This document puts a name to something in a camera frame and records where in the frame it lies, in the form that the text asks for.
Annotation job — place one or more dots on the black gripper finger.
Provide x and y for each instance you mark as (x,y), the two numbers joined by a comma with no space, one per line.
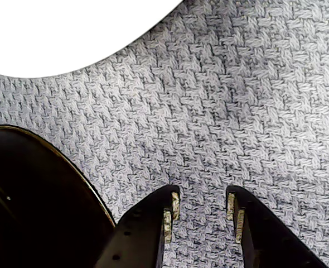
(136,240)
(265,240)

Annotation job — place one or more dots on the white round plate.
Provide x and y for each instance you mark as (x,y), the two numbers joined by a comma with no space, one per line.
(55,33)

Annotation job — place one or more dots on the black round metal pot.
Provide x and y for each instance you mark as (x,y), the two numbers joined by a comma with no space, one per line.
(28,195)

